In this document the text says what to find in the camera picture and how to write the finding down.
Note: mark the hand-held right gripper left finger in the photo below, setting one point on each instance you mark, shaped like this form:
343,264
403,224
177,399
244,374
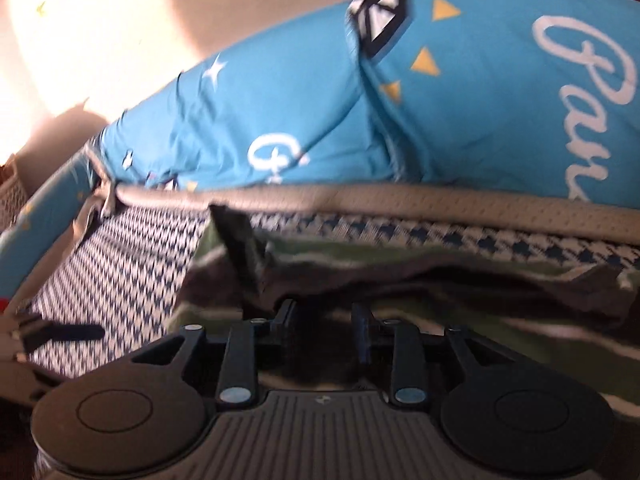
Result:
289,321

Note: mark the blue script print sofa cushion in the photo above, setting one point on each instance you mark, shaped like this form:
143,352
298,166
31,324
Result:
500,110

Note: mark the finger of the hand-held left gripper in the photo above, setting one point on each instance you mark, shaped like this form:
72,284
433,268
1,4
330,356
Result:
75,332

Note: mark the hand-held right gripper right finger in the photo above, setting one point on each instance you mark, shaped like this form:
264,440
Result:
362,332

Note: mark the green brown striped t-shirt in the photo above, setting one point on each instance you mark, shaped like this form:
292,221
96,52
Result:
450,280

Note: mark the blue star print sofa cushion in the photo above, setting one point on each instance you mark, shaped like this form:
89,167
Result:
250,95

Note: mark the houndstooth sofa seat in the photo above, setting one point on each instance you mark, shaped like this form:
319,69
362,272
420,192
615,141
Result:
125,270

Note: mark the white woven basket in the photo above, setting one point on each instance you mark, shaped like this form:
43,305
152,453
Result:
11,195

